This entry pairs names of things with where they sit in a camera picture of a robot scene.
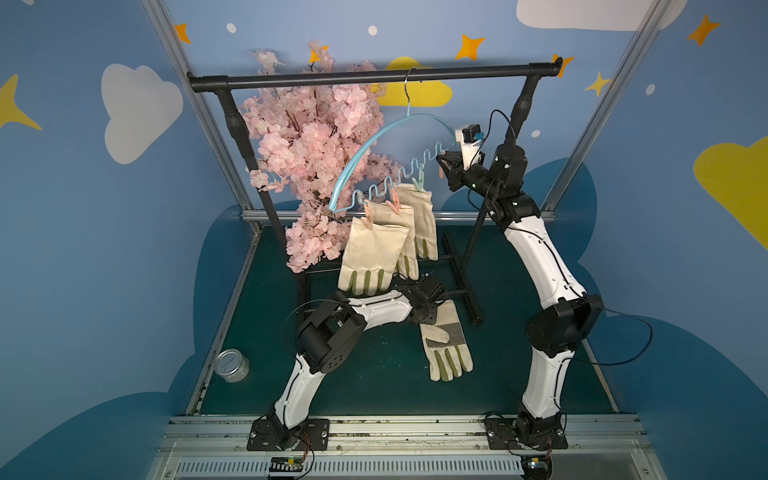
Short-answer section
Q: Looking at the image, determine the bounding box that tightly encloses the beige glove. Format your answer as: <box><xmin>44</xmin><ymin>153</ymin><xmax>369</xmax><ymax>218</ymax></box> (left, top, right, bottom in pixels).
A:
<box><xmin>365</xmin><ymin>202</ymin><xmax>419</xmax><ymax>280</ymax></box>
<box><xmin>337</xmin><ymin>218</ymin><xmax>408</xmax><ymax>296</ymax></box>
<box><xmin>420</xmin><ymin>300</ymin><xmax>474</xmax><ymax>382</ymax></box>
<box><xmin>396</xmin><ymin>183</ymin><xmax>439</xmax><ymax>261</ymax></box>

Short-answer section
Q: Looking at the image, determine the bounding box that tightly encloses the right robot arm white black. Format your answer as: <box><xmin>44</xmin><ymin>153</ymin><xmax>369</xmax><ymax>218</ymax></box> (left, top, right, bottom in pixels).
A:
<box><xmin>436</xmin><ymin>143</ymin><xmax>603</xmax><ymax>449</ymax></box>

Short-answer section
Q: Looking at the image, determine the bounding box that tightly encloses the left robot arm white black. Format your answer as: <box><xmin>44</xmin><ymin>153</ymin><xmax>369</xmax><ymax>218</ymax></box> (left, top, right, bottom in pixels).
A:
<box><xmin>266</xmin><ymin>277</ymin><xmax>445</xmax><ymax>444</ymax></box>

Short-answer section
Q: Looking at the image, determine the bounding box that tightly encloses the green clothes clip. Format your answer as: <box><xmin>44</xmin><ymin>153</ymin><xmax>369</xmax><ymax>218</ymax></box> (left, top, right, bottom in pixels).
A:
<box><xmin>411</xmin><ymin>170</ymin><xmax>425</xmax><ymax>192</ymax></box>

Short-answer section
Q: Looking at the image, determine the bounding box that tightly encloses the pink clothes clip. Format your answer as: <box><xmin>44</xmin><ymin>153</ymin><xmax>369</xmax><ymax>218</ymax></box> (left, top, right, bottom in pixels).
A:
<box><xmin>386</xmin><ymin>191</ymin><xmax>401</xmax><ymax>214</ymax></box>

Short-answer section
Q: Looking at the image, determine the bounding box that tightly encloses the beige clothes clip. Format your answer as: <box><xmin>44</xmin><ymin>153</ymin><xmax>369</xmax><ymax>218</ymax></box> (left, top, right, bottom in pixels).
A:
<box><xmin>361</xmin><ymin>204</ymin><xmax>375</xmax><ymax>230</ymax></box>

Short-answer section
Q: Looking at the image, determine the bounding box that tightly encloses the black garment rack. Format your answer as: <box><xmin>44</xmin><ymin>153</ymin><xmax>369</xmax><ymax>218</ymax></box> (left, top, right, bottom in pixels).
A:
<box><xmin>187</xmin><ymin>57</ymin><xmax>565</xmax><ymax>325</ymax></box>

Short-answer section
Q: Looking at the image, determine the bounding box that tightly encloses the pink cherry blossom tree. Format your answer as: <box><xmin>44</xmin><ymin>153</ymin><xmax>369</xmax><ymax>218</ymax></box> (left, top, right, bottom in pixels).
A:
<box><xmin>239</xmin><ymin>84</ymin><xmax>386</xmax><ymax>273</ymax></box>

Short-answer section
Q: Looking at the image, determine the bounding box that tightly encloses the silver tin can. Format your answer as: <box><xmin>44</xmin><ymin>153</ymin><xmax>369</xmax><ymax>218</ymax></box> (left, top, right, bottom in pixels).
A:
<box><xmin>214</xmin><ymin>349</ymin><xmax>250</xmax><ymax>383</ymax></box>

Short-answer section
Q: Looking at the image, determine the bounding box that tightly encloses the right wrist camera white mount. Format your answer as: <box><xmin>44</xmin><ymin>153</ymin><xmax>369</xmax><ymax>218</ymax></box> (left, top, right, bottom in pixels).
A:
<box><xmin>454</xmin><ymin>124</ymin><xmax>485</xmax><ymax>171</ymax></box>

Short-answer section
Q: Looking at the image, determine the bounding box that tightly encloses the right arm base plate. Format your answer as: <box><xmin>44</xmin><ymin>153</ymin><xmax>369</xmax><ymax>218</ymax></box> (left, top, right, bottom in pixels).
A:
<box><xmin>482</xmin><ymin>413</ymin><xmax>568</xmax><ymax>452</ymax></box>

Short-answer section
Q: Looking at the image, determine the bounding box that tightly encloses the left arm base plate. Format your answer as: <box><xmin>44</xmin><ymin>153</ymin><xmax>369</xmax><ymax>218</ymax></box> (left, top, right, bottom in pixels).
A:
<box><xmin>246</xmin><ymin>418</ymin><xmax>330</xmax><ymax>451</ymax></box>

